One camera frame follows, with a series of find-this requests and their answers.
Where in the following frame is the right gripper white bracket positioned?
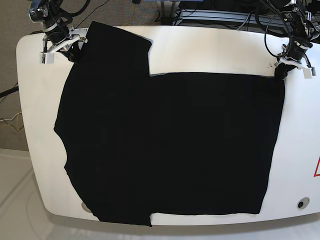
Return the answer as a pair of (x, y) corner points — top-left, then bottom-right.
(42, 28), (88, 63)

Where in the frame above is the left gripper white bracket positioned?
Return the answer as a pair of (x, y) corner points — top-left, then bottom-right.
(274, 44), (314, 79)

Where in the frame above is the black T-shirt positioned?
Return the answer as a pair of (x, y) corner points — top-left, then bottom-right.
(54, 22), (285, 226)

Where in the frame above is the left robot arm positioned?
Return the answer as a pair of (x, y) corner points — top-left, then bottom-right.
(262, 0), (320, 80)

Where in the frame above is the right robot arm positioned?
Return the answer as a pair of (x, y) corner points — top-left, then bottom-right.
(27, 0), (90, 64)

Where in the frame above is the red warning triangle sticker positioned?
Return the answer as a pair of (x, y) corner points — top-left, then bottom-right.
(313, 158), (320, 177)

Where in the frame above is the round table grommet hole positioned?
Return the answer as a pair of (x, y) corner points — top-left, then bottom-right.
(297, 197), (310, 210)

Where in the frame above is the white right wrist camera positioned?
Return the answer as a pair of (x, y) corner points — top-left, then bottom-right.
(39, 52), (55, 64)

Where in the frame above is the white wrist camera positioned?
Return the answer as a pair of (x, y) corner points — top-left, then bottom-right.
(39, 52), (55, 64)
(303, 67), (316, 79)

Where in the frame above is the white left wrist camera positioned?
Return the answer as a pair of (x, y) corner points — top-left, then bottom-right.
(303, 67), (316, 79)

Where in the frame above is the aluminium frame rail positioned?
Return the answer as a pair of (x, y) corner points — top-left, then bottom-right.
(179, 9), (285, 29)

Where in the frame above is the yellow cable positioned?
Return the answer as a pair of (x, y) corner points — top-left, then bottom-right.
(124, 3), (137, 26)

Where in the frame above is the white floor cable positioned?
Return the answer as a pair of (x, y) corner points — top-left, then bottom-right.
(0, 111), (21, 132)

